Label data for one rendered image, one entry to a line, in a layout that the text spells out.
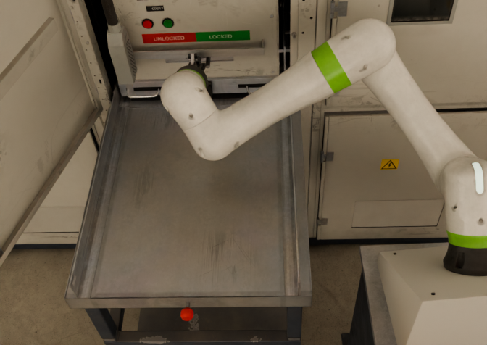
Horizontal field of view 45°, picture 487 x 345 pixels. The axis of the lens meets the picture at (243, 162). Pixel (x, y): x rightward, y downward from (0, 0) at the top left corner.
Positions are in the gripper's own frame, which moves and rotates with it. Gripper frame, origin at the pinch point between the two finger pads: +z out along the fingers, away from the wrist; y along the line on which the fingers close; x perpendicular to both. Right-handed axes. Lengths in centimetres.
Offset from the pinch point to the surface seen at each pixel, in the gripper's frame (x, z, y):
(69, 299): -31, -47, 49
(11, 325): -85, 23, 105
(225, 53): 7.7, 1.7, -3.7
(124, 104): -26.9, 12.7, 13.4
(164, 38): -10.2, 3.6, -8.3
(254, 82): 15.9, 11.4, 7.6
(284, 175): 24.2, -14.8, 29.2
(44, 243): -79, 52, 84
